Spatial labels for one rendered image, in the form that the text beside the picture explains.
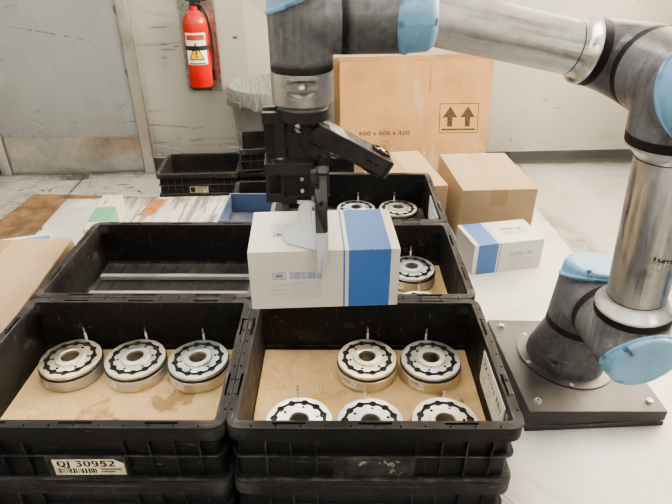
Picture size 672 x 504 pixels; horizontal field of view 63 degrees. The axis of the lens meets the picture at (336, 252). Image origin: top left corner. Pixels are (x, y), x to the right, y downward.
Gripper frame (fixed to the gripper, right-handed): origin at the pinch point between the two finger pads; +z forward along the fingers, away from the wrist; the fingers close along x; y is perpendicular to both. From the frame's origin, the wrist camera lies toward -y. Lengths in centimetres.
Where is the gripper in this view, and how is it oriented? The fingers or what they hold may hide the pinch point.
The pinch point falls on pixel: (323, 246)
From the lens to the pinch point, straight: 78.0
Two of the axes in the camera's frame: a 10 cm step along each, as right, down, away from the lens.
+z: 0.1, 8.7, 5.0
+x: 0.5, 5.0, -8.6
